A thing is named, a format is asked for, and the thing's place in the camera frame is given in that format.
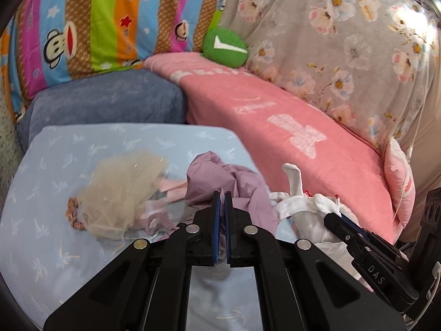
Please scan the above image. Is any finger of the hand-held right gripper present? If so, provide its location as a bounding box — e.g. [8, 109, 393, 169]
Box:
[323, 213, 361, 249]
[338, 211, 372, 237]

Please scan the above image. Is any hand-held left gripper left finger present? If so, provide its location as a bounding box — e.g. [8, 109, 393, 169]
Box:
[44, 190, 224, 331]

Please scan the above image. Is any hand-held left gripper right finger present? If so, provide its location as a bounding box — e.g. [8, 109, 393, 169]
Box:
[224, 190, 407, 331]

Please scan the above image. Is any purple cloth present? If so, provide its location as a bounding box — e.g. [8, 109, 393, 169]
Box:
[184, 152, 279, 245]

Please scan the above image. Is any white sock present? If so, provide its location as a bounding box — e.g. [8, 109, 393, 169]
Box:
[281, 162, 348, 276]

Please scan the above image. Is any pink striped cloth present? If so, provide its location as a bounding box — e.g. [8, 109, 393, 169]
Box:
[124, 177, 188, 245]

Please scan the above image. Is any small pink floral pillow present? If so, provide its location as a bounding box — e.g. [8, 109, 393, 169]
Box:
[384, 138, 416, 230]

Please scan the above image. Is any pink blanket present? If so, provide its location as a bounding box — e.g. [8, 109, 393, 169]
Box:
[143, 53, 397, 238]

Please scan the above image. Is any beige tulle cloth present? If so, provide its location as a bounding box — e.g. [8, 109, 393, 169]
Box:
[77, 150, 169, 242]

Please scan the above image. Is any pale blue palm-print sheet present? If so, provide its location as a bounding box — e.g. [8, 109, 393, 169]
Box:
[0, 122, 276, 321]

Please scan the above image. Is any blue-grey cushion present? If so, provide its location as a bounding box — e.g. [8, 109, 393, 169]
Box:
[15, 69, 188, 149]

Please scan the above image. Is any green round plush cushion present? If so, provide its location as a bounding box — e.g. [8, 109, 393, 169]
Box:
[201, 27, 249, 68]

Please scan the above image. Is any grey floral blanket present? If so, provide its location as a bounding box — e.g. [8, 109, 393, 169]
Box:
[217, 0, 441, 166]

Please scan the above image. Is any striped monkey print quilt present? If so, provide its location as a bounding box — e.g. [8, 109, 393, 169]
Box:
[0, 0, 238, 125]

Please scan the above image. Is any brown bead bracelet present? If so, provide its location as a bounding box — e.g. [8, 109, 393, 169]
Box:
[67, 196, 88, 231]

